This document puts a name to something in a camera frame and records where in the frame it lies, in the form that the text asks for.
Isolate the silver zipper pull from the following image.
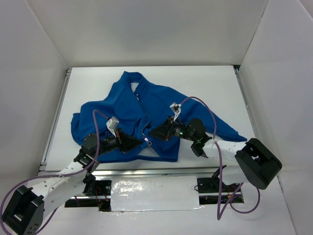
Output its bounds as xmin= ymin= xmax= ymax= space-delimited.
xmin=142 ymin=133 xmax=152 ymax=146

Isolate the blue zip-up fleece jacket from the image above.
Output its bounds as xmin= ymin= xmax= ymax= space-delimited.
xmin=71 ymin=71 xmax=247 ymax=163

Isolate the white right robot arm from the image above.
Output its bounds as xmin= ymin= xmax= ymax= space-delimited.
xmin=149 ymin=117 xmax=282 ymax=191

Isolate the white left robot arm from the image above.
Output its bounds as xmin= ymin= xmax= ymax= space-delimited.
xmin=0 ymin=128 xmax=142 ymax=235

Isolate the white foil-taped front panel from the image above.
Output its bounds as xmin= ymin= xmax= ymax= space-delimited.
xmin=111 ymin=176 xmax=201 ymax=212

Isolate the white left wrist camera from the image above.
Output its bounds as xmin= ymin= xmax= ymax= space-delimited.
xmin=106 ymin=117 xmax=119 ymax=137

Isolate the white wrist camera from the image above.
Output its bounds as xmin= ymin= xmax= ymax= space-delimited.
xmin=106 ymin=117 xmax=119 ymax=137
xmin=170 ymin=102 xmax=181 ymax=122

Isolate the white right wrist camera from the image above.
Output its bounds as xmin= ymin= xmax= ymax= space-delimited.
xmin=170 ymin=102 xmax=181 ymax=122

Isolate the aluminium front rail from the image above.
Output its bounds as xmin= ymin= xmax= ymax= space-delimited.
xmin=36 ymin=165 xmax=269 ymax=177

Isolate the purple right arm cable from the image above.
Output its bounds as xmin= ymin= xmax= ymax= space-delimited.
xmin=180 ymin=95 xmax=261 ymax=221

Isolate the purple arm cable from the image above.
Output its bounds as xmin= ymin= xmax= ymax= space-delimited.
xmin=180 ymin=95 xmax=261 ymax=221
xmin=0 ymin=109 xmax=111 ymax=232

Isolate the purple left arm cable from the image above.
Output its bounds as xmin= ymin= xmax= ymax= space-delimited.
xmin=0 ymin=109 xmax=111 ymax=232

